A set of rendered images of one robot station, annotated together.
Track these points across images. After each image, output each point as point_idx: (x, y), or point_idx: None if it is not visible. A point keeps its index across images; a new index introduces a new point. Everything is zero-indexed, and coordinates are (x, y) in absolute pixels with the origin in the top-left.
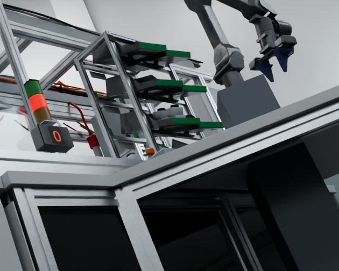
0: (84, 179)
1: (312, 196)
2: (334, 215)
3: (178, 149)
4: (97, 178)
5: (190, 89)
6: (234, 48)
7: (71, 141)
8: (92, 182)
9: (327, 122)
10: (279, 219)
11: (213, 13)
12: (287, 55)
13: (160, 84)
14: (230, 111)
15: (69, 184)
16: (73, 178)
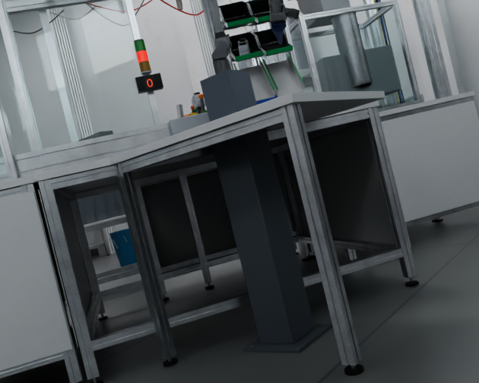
0: (87, 166)
1: (241, 169)
2: (251, 185)
3: (136, 149)
4: (98, 163)
5: (267, 19)
6: (223, 37)
7: (162, 83)
8: (94, 166)
9: (212, 144)
10: (222, 181)
11: (215, 1)
12: (282, 27)
13: (232, 26)
14: (205, 98)
15: (75, 172)
16: (80, 167)
